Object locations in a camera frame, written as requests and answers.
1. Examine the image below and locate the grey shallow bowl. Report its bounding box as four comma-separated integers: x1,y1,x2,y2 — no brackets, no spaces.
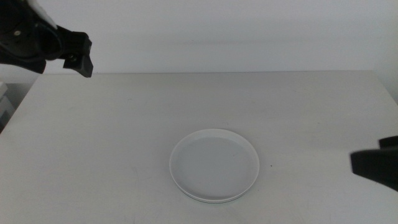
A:
186,191,249,203

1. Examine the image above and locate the white shallow bowl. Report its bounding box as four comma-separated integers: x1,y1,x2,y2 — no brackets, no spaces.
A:
169,128,261,202

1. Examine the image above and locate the white side shelf unit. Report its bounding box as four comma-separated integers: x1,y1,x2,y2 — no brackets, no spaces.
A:
0,81,16,125

